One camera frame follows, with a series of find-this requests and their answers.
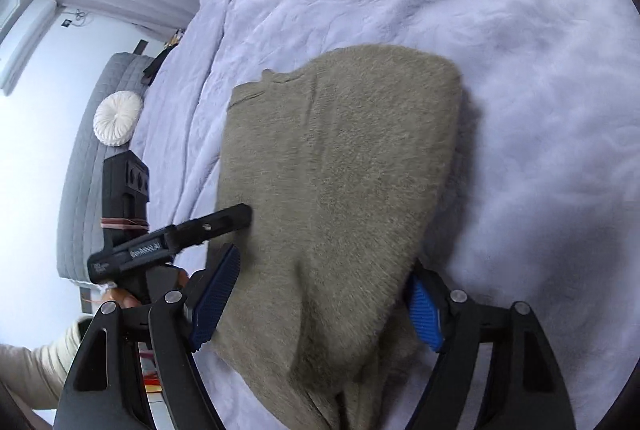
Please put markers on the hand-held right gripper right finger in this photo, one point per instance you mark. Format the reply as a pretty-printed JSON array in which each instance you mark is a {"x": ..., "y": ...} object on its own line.
[{"x": 425, "y": 315}]

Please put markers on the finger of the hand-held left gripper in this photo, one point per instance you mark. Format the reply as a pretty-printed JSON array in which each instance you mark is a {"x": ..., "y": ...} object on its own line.
[{"x": 215, "y": 222}]

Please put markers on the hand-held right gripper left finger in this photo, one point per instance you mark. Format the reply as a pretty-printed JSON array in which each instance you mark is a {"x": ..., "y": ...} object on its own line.
[{"x": 215, "y": 300}]

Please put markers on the olive knit sweater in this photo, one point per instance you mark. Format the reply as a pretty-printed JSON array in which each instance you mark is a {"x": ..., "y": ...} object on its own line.
[{"x": 340, "y": 185}]

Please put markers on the person's left forearm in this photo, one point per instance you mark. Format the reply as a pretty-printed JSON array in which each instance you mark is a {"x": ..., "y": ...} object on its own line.
[{"x": 40, "y": 360}]

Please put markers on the person's left hand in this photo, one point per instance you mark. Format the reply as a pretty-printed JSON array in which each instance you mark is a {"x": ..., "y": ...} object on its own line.
[{"x": 125, "y": 299}]

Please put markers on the grey padded headboard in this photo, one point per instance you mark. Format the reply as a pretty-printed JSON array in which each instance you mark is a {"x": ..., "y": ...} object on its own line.
[{"x": 80, "y": 185}]

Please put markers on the white round cushion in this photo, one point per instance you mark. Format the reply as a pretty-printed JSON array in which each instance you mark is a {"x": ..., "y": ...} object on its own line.
[{"x": 117, "y": 117}]

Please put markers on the small red object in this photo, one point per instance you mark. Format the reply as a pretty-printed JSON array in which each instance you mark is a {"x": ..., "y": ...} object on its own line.
[{"x": 152, "y": 384}]

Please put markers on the lavender bed blanket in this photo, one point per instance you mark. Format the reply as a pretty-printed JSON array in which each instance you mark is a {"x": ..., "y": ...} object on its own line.
[{"x": 500, "y": 60}]

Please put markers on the white window frame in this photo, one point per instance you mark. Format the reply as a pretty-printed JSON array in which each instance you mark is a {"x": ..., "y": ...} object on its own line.
[{"x": 25, "y": 40}]

